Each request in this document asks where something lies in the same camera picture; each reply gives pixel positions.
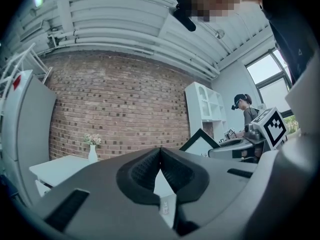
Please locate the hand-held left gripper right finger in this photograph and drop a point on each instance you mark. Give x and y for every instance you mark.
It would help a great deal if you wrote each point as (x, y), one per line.
(215, 184)

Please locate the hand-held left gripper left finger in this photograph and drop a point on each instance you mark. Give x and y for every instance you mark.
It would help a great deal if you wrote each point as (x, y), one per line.
(95, 184)

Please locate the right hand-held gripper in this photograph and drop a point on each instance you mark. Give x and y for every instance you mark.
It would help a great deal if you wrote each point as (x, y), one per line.
(273, 129)

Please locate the black framed picture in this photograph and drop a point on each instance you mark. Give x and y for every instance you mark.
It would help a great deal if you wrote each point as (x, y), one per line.
(200, 146)

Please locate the white vase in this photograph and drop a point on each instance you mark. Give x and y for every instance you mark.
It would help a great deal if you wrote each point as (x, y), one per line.
(92, 155)

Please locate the pink flower bouquet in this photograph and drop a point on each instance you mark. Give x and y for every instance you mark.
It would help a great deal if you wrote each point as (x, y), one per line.
(92, 139)

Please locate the white shelf cabinet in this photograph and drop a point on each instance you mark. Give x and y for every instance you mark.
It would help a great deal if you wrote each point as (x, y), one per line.
(203, 104)

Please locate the window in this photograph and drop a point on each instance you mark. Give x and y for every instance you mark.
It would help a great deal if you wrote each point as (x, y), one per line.
(265, 71)

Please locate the white refrigerator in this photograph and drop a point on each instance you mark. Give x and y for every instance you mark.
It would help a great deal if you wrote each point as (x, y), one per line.
(30, 124)

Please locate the white ladder rack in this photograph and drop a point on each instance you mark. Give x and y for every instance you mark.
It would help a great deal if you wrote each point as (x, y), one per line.
(47, 74)

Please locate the person's black printed t-shirt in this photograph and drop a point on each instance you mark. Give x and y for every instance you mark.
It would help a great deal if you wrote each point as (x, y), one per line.
(287, 41)

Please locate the white ceiling pipe bundle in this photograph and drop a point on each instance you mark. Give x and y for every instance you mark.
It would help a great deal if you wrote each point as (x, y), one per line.
(112, 41)

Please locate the black head-worn camera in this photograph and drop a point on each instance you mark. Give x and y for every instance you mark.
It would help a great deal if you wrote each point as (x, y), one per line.
(185, 19)

